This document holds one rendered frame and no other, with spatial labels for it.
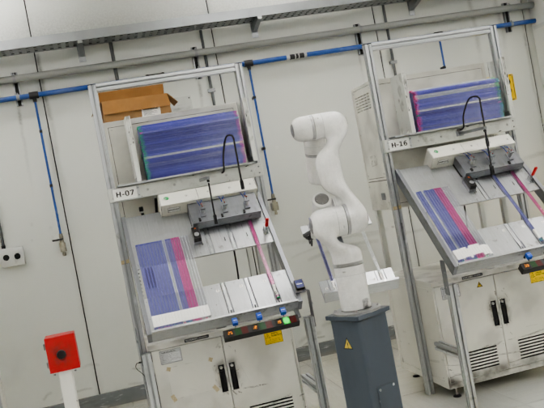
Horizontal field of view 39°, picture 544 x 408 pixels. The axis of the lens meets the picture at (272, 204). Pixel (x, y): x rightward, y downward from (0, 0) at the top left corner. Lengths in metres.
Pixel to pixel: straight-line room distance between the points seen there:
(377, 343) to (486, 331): 1.23
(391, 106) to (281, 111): 1.36
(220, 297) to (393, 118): 1.49
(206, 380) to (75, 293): 1.79
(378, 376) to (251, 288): 0.78
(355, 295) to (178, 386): 1.12
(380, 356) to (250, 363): 0.91
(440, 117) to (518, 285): 0.97
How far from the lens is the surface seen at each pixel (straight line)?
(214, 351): 3.78
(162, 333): 3.43
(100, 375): 5.44
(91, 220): 5.34
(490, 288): 4.21
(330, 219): 3.02
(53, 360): 3.56
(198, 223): 3.74
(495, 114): 4.41
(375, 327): 3.08
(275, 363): 3.85
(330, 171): 3.06
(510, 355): 4.30
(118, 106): 4.21
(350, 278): 3.05
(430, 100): 4.25
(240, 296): 3.53
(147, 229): 3.81
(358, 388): 3.13
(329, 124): 3.10
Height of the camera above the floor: 1.24
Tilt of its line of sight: 1 degrees down
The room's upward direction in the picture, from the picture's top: 11 degrees counter-clockwise
